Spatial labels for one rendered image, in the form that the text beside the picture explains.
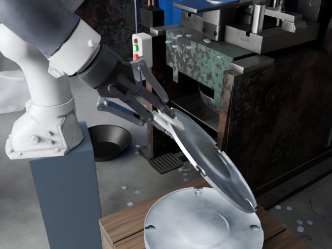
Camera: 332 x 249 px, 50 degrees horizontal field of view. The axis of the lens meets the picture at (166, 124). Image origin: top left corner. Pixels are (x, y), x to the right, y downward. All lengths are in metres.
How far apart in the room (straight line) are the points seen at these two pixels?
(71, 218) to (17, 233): 0.35
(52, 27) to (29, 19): 0.03
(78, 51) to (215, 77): 0.75
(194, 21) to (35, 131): 0.76
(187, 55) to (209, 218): 0.68
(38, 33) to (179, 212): 0.57
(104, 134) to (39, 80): 0.99
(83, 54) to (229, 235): 0.55
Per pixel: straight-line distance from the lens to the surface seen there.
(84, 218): 1.22
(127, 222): 0.96
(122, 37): 2.91
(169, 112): 0.69
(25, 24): 0.58
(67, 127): 1.05
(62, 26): 0.59
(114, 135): 1.90
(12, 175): 1.80
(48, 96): 1.00
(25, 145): 1.07
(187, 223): 0.91
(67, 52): 0.59
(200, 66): 1.32
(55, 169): 1.08
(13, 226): 1.55
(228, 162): 0.91
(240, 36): 1.27
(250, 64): 1.14
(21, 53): 0.90
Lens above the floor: 1.04
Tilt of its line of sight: 31 degrees down
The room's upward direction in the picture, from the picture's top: straight up
